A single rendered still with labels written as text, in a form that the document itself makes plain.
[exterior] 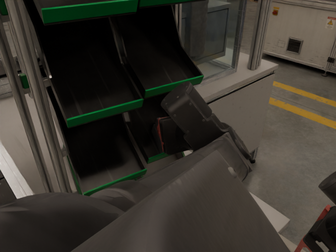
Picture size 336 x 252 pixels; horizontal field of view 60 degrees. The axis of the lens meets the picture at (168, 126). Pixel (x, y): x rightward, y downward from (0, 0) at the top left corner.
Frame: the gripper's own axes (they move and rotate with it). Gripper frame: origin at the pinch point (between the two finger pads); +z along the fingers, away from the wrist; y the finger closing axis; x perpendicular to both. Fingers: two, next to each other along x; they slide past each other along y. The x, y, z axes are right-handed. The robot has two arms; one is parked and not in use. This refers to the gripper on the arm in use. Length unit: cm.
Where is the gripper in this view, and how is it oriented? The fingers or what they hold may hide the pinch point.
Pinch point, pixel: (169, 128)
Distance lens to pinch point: 63.2
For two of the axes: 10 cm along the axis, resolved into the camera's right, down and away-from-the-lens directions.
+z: -3.9, -0.9, 9.2
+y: -9.1, 1.9, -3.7
